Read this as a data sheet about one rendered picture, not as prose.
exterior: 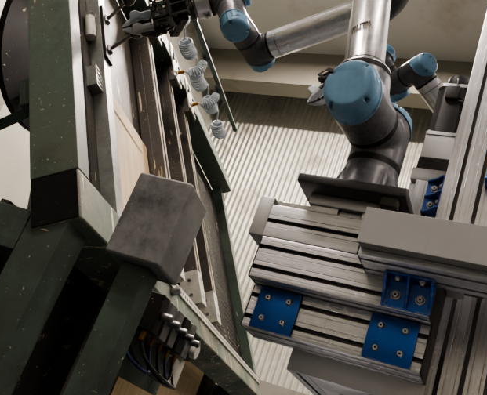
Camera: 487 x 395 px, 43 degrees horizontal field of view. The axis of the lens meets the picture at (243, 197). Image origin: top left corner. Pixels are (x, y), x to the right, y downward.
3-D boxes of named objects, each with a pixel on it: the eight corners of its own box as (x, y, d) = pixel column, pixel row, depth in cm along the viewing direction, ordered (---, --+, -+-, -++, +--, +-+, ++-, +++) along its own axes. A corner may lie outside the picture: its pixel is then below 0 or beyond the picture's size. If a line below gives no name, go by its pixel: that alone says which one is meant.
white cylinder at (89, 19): (82, 15, 181) (84, 35, 177) (92, 12, 181) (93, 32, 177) (86, 22, 184) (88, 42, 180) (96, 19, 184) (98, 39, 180)
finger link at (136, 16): (114, 11, 170) (147, 2, 169) (121, 19, 176) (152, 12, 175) (117, 22, 170) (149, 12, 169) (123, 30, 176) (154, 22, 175)
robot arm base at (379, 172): (401, 227, 134) (412, 188, 138) (392, 193, 122) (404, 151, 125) (334, 215, 141) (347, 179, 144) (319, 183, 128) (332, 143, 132)
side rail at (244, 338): (233, 377, 316) (254, 372, 315) (202, 192, 369) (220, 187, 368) (236, 380, 323) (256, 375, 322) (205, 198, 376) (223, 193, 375)
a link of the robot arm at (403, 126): (408, 182, 136) (422, 130, 141) (389, 147, 126) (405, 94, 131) (357, 179, 143) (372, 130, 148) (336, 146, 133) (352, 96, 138)
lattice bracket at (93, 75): (86, 85, 168) (97, 83, 168) (85, 66, 171) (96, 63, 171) (92, 95, 171) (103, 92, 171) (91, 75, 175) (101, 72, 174)
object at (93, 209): (29, 230, 125) (81, 217, 124) (28, 179, 131) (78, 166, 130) (241, 404, 317) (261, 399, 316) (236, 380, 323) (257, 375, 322)
